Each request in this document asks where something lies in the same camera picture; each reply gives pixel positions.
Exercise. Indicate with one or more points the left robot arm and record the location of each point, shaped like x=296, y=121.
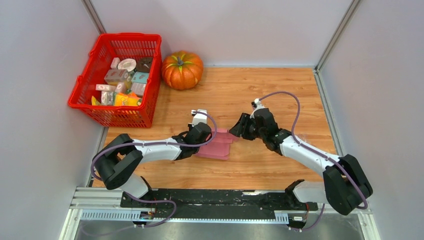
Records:
x=117, y=162

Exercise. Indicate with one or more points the red plastic shopping basket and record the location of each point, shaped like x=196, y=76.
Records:
x=119, y=45

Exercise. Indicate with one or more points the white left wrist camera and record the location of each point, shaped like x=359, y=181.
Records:
x=199, y=117

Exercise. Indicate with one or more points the brown round item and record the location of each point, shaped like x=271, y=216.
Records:
x=144, y=64

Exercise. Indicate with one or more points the grey pink carton box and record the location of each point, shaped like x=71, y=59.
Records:
x=115, y=76

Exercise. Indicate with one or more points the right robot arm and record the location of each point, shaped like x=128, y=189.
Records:
x=345, y=186

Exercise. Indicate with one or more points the pale pink box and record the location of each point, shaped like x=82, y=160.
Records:
x=138, y=89

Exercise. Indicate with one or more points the orange pumpkin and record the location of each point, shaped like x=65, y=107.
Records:
x=182, y=70

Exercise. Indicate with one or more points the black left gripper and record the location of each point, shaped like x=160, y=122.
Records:
x=190, y=127

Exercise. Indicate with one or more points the pink white small box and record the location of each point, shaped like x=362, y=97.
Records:
x=105, y=87

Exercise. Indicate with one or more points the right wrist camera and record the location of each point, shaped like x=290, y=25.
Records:
x=256, y=105

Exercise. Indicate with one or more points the yellow orange snack pack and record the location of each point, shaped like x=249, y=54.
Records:
x=122, y=99

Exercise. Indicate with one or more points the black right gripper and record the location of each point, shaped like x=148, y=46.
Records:
x=240, y=128

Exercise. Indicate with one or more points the teal small box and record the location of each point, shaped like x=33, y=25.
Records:
x=140, y=77

